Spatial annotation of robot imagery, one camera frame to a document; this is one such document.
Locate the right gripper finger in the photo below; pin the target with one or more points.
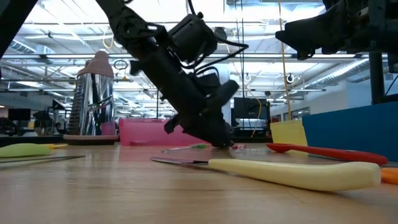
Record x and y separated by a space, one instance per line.
314 34

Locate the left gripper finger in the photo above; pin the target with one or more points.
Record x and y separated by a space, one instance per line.
194 135
214 130

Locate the deep green silicone spatula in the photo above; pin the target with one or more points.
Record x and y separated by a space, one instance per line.
200 146

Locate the red silicone spatula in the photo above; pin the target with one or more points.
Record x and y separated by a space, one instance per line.
238 147

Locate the pink plastic bin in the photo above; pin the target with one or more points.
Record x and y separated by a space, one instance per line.
143 132

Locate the red plastic spoon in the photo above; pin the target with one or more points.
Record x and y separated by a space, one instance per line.
342 154

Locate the orange silicone spatula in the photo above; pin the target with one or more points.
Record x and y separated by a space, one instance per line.
390 175

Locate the light green silicone spatula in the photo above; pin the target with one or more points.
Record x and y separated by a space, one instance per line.
25 151

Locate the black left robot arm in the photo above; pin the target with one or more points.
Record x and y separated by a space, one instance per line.
130 25

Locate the black equipment cabinet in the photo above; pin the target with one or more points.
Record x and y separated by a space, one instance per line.
248 107

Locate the long ceiling light strip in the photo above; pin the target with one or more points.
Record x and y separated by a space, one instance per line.
264 56

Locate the white building pillar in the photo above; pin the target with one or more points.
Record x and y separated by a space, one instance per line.
226 70

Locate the black monitor stand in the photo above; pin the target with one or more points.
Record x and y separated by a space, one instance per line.
377 84

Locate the yellow plastic bin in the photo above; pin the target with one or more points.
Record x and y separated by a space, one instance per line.
289 133

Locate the black ceiling spotlight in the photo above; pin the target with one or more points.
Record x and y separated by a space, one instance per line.
222 32

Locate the metal box grater pink trim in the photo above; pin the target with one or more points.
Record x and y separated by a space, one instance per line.
93 99

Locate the blue plastic bin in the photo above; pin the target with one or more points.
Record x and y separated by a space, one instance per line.
351 130

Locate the small black office monitor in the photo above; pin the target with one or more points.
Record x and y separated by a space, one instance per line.
19 114

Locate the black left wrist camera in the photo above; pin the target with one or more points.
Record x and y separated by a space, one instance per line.
192 37

